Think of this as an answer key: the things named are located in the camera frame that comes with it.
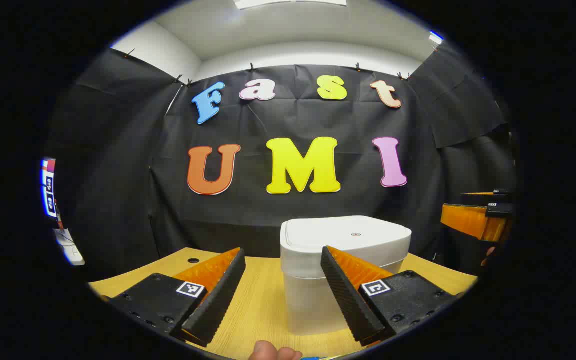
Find white side table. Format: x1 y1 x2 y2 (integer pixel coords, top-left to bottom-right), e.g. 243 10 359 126
52 227 86 267

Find wooden desktop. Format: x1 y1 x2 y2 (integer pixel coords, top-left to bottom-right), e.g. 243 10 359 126
88 246 479 360

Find computer monitor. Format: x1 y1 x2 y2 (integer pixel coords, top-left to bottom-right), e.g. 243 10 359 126
41 157 59 219

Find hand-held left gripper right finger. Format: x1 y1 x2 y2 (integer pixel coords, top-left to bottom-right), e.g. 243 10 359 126
320 245 461 347

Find black backdrop cloth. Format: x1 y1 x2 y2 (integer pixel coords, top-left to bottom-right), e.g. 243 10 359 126
43 40 519 281

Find white desktop garbage bin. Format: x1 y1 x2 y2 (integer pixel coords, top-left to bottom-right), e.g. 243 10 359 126
280 216 413 337

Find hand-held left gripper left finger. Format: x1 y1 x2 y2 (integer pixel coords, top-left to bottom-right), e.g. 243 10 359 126
100 247 247 348

